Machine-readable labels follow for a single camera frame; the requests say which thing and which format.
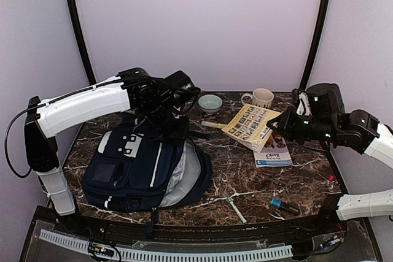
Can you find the black left frame post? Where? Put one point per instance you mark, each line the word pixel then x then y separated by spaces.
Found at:
pixel 79 36

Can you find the black front rail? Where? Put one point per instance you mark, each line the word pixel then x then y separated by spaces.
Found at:
pixel 293 230

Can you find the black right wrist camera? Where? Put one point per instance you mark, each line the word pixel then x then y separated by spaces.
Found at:
pixel 325 100

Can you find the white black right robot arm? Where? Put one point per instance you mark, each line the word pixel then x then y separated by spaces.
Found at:
pixel 357 130

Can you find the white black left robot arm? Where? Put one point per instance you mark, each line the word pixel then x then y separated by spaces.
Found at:
pixel 159 100

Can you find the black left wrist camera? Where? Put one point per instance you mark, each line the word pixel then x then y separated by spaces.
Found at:
pixel 180 83

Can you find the black right frame post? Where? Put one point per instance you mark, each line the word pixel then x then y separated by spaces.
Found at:
pixel 312 54

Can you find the light green ceramic bowl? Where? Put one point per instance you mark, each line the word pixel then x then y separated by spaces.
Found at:
pixel 210 103

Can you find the black frame post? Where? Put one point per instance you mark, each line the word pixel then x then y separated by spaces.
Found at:
pixel 312 54
pixel 79 36

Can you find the navy blue student backpack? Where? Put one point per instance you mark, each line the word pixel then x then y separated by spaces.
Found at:
pixel 130 171

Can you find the cream ceramic mug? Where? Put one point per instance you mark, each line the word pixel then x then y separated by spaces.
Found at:
pixel 260 97

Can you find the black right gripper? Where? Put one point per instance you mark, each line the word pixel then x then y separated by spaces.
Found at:
pixel 285 123

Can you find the pale yellow highlighter marker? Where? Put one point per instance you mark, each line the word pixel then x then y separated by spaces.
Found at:
pixel 213 125

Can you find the black marker with blue cap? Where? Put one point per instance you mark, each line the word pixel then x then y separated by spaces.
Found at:
pixel 284 206

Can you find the dog cover picture book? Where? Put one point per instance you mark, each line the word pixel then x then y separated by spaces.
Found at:
pixel 274 154

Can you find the white slotted cable duct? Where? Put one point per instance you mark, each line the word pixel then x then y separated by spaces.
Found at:
pixel 147 252

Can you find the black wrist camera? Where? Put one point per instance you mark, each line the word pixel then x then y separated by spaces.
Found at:
pixel 180 83
pixel 325 100

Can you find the yellow paperback book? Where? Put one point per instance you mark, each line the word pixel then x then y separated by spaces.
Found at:
pixel 249 126

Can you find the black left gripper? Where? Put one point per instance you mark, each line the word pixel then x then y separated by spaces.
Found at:
pixel 180 132

